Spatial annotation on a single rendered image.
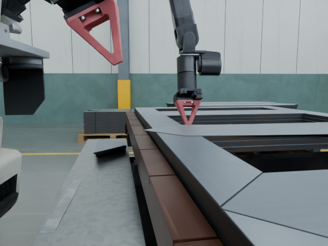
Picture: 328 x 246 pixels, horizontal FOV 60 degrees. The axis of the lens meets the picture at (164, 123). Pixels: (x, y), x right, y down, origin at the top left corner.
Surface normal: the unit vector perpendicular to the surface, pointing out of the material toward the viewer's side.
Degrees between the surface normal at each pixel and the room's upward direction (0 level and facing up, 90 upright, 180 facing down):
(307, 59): 90
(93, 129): 90
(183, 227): 0
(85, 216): 0
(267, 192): 0
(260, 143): 90
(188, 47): 92
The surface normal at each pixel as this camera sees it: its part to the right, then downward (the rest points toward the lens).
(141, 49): 0.05, 0.13
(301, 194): 0.00, -0.99
